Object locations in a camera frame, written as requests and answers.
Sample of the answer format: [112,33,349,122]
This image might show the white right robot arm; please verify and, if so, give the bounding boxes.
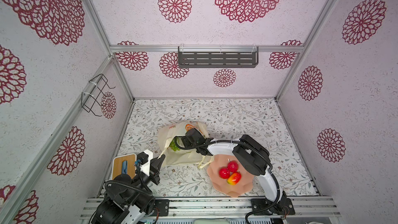
[174,129,286,205]

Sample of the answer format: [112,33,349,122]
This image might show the red yellow mango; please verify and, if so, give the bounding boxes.
[227,172,242,185]

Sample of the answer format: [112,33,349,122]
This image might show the black wire wall rack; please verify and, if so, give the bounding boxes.
[80,74,117,119]

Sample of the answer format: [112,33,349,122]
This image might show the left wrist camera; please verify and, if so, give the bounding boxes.
[135,149,153,176]

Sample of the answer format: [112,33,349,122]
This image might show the white wooden-top box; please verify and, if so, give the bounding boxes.
[111,153,136,179]

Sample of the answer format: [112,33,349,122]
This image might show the green grape bunch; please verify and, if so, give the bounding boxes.
[169,140,180,151]

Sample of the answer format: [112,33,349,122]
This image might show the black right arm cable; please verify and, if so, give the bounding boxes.
[174,135,282,224]

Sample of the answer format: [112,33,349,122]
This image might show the cream plastic bag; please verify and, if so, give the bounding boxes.
[158,121,214,169]

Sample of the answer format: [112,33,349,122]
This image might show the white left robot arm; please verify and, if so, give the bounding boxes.
[89,150,170,224]

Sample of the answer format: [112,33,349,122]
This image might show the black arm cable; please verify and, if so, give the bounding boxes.
[104,179,154,197]
[174,135,282,224]

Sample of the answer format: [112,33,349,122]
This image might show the grey wall shelf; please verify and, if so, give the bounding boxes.
[177,47,259,68]

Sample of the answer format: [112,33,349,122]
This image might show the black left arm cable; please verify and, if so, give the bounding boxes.
[104,179,154,197]

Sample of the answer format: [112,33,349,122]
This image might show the pink scalloped bowl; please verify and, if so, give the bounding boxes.
[207,155,254,198]

